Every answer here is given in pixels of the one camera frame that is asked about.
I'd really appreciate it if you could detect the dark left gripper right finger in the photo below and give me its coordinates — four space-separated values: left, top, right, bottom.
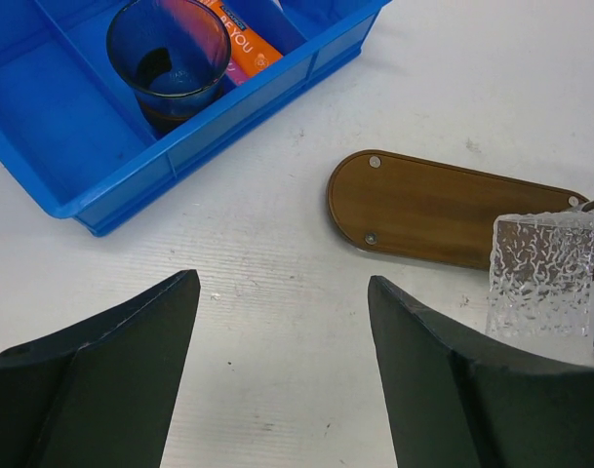
368 276 594 467

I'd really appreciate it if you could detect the brown wooden oval tray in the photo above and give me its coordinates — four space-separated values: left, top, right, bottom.
327 149 594 270

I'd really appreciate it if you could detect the blue plastic divided bin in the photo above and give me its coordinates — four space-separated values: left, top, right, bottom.
0 1 382 236

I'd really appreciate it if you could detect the clear textured acrylic holder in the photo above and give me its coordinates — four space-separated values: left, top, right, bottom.
486 209 594 351

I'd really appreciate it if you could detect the blue tinted glass cup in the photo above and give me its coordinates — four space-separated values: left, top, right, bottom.
106 1 231 135

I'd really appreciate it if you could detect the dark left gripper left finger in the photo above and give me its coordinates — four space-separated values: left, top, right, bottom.
0 270 200 467

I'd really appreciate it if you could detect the pink toothpaste tube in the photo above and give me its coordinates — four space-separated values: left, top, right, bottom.
165 1 249 86

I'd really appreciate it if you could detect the orange toothpaste tube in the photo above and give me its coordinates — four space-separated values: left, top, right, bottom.
208 1 283 78

